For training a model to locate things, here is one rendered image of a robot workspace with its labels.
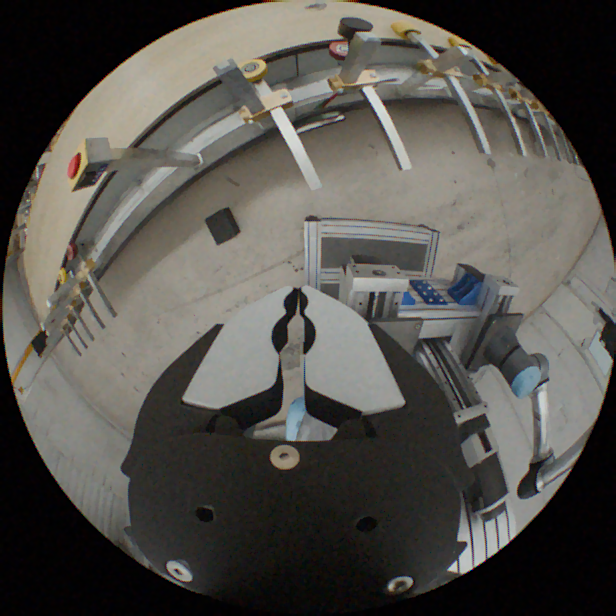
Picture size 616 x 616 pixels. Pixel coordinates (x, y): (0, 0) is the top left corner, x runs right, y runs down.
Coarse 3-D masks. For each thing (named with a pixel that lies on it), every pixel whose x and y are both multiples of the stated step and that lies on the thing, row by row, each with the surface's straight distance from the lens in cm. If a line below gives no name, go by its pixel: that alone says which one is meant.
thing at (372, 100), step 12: (336, 60) 75; (372, 96) 66; (372, 108) 65; (384, 108) 65; (384, 120) 63; (384, 132) 64; (396, 132) 63; (396, 144) 62; (396, 156) 62; (408, 168) 63
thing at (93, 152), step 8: (80, 144) 44; (88, 144) 43; (96, 144) 44; (104, 144) 45; (80, 152) 43; (88, 152) 42; (96, 152) 42; (104, 152) 43; (80, 160) 42; (88, 160) 40; (96, 160) 41; (104, 160) 42; (112, 160) 44; (80, 168) 41; (88, 168) 41; (96, 168) 42; (80, 176) 42; (72, 184) 44
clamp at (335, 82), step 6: (366, 72) 69; (372, 72) 70; (330, 78) 66; (336, 78) 65; (360, 78) 67; (366, 78) 67; (372, 78) 68; (378, 78) 69; (330, 84) 67; (336, 84) 64; (342, 84) 64; (348, 84) 65; (354, 84) 65; (360, 84) 66
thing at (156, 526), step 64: (192, 448) 5; (256, 448) 5; (320, 448) 5; (384, 448) 5; (192, 512) 5; (256, 512) 5; (320, 512) 4; (384, 512) 5; (448, 512) 5; (192, 576) 5; (256, 576) 5; (320, 576) 5; (384, 576) 5
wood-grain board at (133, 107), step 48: (288, 0) 100; (336, 0) 101; (144, 48) 116; (192, 48) 86; (240, 48) 74; (288, 48) 70; (96, 96) 124; (144, 96) 84; (48, 192) 151; (96, 192) 94; (48, 240) 151; (48, 288) 176
